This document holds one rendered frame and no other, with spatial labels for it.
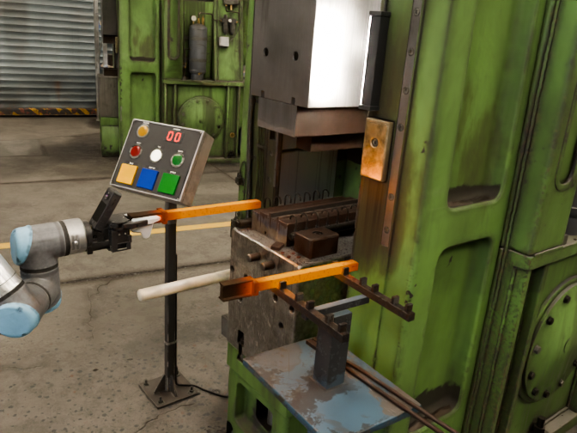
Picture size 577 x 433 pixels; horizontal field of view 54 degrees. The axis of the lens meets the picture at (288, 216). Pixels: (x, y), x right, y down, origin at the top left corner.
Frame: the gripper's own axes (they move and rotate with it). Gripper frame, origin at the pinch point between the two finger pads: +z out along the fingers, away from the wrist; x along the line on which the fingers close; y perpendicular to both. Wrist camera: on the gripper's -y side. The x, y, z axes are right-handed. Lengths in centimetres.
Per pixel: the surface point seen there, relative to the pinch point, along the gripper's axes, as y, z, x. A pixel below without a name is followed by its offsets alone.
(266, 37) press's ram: -48, 43, -11
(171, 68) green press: 10, 223, -445
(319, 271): 9.2, 30.5, 36.5
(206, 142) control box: -8, 41, -44
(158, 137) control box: -8, 28, -59
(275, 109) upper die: -27, 42, -4
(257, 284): 8.5, 10.6, 35.8
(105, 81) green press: 30, 168, -497
